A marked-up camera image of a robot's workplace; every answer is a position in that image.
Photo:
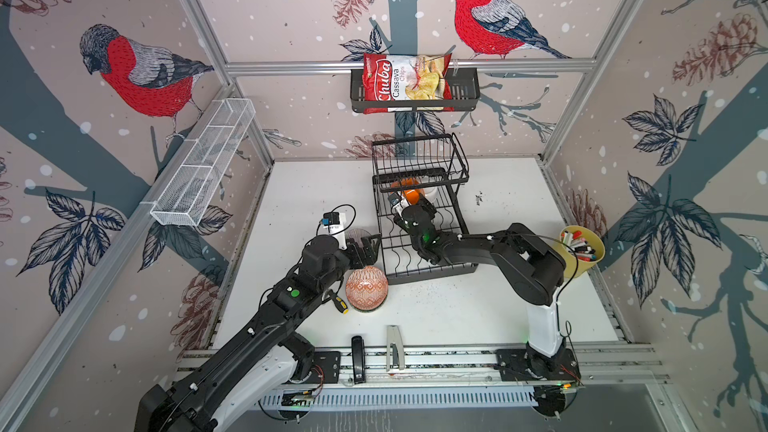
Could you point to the grey metal bracket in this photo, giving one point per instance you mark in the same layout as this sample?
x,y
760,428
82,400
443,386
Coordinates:
x,y
395,351

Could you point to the yellow marker cup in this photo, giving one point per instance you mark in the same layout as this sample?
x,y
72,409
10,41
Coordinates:
x,y
581,248

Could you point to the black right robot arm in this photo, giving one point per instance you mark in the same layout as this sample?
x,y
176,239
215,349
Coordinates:
x,y
531,267

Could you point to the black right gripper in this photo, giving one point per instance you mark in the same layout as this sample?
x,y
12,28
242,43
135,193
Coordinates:
x,y
425,209

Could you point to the yellow black screwdriver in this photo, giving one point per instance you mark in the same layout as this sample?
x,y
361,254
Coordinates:
x,y
340,305

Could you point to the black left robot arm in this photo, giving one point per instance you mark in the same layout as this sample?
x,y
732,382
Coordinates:
x,y
266,352

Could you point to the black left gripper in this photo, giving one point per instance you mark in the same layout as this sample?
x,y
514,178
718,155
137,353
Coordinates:
x,y
369,254

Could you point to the orange plastic bowl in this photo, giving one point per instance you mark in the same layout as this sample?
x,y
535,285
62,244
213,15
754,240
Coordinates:
x,y
409,189

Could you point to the black wall wire shelf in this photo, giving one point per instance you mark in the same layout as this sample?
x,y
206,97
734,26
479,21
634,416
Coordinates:
x,y
463,84

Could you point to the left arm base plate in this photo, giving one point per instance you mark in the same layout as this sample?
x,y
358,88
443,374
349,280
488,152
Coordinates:
x,y
322,368

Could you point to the white mesh wall basket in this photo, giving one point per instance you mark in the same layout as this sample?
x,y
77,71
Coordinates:
x,y
193,185

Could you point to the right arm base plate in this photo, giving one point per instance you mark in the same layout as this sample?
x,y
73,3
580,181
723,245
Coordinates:
x,y
529,365

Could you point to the red patterned ceramic bowl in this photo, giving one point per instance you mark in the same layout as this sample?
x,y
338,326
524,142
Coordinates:
x,y
366,289

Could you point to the black wire dish rack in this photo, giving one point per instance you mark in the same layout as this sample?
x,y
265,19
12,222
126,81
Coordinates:
x,y
437,160

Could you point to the red cassava chips bag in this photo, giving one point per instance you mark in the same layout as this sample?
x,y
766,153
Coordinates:
x,y
405,77

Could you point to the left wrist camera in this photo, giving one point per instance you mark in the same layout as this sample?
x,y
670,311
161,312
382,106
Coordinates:
x,y
334,223

